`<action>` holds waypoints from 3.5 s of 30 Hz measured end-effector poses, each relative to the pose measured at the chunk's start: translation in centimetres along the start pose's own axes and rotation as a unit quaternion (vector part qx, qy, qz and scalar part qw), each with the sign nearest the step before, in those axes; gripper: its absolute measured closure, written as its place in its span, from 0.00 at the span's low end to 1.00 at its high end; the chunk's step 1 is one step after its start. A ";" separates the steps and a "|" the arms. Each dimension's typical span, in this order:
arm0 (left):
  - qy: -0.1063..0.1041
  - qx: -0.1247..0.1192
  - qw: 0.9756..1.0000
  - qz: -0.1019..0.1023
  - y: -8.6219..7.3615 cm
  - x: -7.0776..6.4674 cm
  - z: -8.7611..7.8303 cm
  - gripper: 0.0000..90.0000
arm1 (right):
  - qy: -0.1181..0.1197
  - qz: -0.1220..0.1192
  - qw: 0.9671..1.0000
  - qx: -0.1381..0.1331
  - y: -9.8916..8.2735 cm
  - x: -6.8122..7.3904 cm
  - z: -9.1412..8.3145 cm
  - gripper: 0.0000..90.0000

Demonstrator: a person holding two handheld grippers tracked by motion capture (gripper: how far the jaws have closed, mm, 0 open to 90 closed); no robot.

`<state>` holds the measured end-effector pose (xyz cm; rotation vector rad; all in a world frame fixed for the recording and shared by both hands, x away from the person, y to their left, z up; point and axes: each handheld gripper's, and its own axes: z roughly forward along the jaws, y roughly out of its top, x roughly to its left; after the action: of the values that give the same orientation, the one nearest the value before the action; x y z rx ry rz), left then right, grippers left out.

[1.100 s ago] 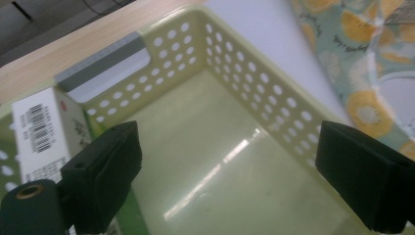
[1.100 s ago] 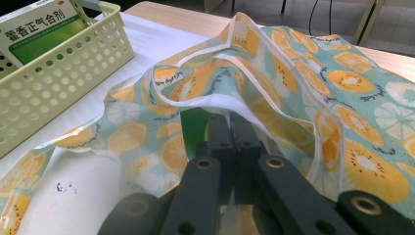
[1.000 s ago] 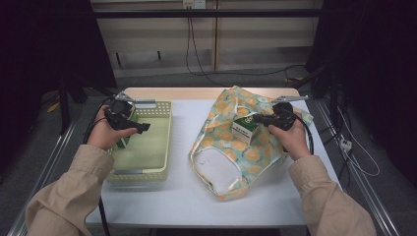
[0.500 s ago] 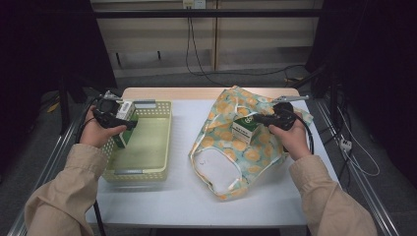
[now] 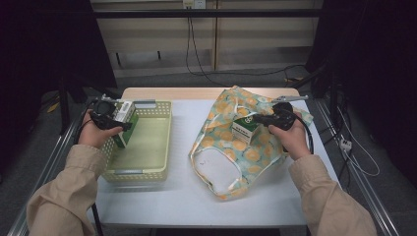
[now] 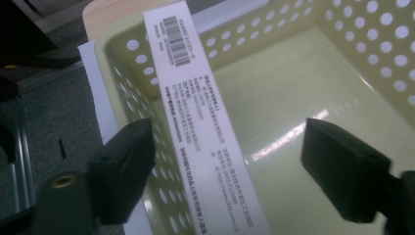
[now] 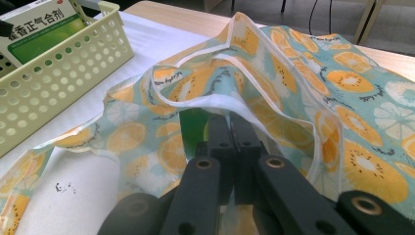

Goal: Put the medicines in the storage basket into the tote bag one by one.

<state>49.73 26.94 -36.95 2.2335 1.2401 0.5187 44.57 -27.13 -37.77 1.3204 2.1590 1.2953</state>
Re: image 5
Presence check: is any square green white medicine box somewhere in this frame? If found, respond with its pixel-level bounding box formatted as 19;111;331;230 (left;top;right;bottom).
231;116;262;146

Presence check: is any black power cable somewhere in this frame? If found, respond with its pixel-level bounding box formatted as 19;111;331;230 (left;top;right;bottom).
185;8;230;88
187;8;308;80

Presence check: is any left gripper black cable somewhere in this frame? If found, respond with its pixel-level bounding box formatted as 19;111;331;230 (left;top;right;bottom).
73;97;99;146

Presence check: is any pale green perforated basket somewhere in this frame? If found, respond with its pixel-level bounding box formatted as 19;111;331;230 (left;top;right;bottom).
99;99;173;184

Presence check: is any white cable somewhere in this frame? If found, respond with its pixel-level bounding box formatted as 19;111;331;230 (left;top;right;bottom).
337;107;382;178

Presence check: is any black horizontal bar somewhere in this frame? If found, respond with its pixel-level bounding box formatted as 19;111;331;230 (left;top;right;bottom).
92;8;324;19

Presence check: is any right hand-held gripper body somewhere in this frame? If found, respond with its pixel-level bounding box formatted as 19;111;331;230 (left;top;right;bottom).
270;94;310;132

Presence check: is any fruit print cloth bag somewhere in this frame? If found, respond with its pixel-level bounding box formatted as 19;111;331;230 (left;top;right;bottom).
189;86;314;201

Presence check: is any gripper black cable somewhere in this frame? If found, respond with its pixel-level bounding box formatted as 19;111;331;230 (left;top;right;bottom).
73;97;99;146
293;112;315;155

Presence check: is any long white green medicine box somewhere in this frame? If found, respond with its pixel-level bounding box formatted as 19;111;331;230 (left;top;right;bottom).
111;100;141;148

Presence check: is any white wall socket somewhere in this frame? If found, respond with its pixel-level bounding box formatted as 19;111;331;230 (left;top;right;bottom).
182;0;207;10

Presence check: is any black metal stand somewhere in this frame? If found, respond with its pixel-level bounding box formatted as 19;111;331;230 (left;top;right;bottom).
291;62;343;139
58;73;122;136

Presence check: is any person's left hand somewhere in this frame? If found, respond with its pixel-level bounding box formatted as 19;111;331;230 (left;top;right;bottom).
78;109;124;150

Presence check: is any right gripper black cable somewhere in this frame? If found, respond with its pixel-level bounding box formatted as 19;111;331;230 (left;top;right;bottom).
293;112;315;155

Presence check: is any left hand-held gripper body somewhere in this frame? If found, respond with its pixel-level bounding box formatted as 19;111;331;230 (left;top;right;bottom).
89;93;121;125

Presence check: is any aluminium floor rail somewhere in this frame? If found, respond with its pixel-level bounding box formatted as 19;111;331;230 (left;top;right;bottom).
6;117;80;236
316;97;401;236

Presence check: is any beige wooden cabinet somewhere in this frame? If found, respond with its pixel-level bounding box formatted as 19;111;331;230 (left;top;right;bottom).
89;0;324;80

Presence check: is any person's right hand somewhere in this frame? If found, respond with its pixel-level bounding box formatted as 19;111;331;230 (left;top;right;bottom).
268;111;312;161

